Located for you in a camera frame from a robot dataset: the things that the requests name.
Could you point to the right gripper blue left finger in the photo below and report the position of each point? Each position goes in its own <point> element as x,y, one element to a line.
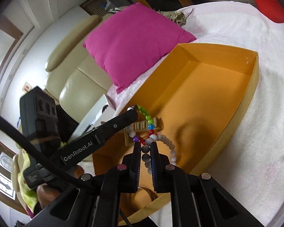
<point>130,176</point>

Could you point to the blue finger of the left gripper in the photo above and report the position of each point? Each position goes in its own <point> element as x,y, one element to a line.
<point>107,130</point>

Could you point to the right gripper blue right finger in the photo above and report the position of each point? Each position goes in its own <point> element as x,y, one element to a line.
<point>158,167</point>

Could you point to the beige hair claw clip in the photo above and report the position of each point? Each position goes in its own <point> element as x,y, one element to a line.
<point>140,127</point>

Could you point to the person's left hand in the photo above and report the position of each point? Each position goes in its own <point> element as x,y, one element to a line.
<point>46,194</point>

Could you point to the white tray box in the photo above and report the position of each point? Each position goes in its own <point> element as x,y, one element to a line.
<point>102,111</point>

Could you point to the orange cardboard box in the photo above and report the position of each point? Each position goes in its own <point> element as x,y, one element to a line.
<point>201,92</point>

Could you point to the magenta pillow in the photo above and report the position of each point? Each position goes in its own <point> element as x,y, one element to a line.
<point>132,41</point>

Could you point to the small red pillow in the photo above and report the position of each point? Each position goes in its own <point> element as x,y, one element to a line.
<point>271,9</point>

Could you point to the beige drawstring pouch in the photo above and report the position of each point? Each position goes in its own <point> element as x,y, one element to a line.
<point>177,17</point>

